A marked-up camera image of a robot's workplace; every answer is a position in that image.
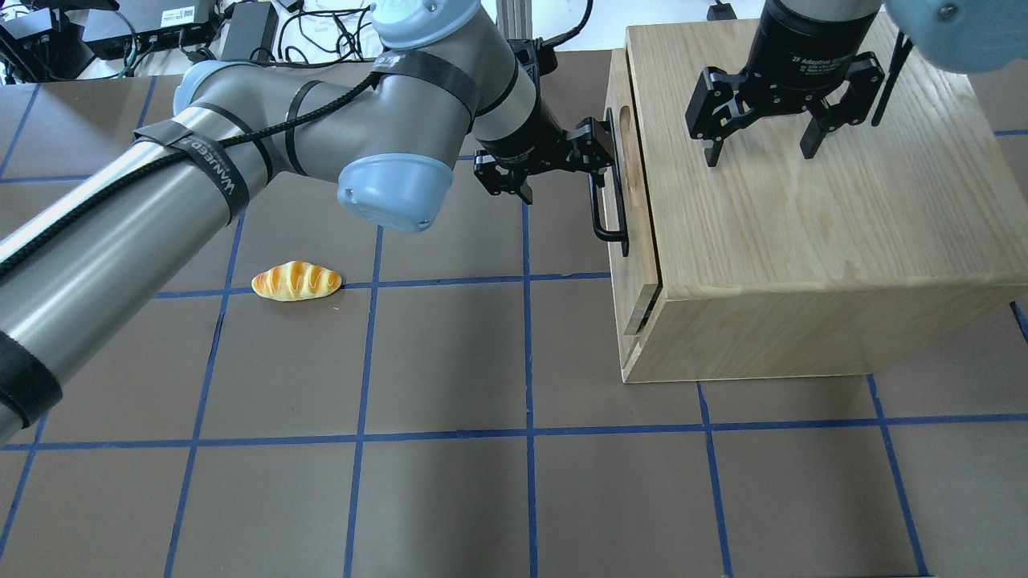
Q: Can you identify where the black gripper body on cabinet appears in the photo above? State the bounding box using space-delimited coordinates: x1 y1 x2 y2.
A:
684 1 884 136

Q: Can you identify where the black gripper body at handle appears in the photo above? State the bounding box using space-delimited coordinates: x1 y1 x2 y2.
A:
472 124 575 180

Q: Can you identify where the black drawer handle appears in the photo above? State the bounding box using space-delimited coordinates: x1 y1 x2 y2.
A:
588 107 630 258

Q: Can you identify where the wooden drawer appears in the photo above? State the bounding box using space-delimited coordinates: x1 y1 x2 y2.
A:
603 49 662 338

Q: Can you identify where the wooden drawer cabinet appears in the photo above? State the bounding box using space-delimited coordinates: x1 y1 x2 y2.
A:
619 19 1027 383

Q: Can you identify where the toy bread loaf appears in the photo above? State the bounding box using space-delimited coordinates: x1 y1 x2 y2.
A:
251 260 344 303

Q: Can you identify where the black power brick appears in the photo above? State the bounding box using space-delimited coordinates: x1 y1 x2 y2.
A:
219 1 278 61

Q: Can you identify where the black network box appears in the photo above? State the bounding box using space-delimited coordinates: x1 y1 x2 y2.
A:
82 1 222 61

